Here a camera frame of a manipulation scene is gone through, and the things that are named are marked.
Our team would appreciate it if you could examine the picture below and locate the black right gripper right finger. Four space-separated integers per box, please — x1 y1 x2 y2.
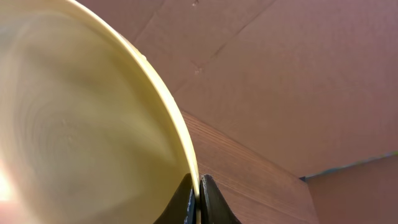
200 174 241 224

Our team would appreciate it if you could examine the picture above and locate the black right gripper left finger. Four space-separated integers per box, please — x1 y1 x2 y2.
154 174 195 224

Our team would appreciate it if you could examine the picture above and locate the yellow plate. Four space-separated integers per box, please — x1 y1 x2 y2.
1 1 199 223

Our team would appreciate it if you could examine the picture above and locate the brown cardboard backdrop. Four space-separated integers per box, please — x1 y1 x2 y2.
85 1 397 223

